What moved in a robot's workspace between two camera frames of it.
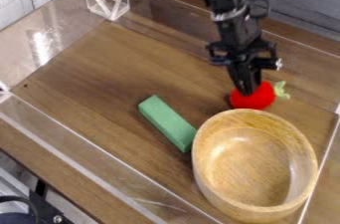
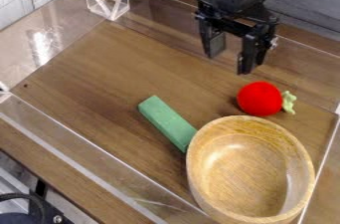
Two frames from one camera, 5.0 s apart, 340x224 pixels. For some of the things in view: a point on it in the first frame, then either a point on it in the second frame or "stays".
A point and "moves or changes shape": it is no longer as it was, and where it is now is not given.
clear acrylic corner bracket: x=110 y=7 stays
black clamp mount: x=46 y=210 stays
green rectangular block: x=177 y=128 stays
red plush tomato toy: x=262 y=98 moves or changes shape
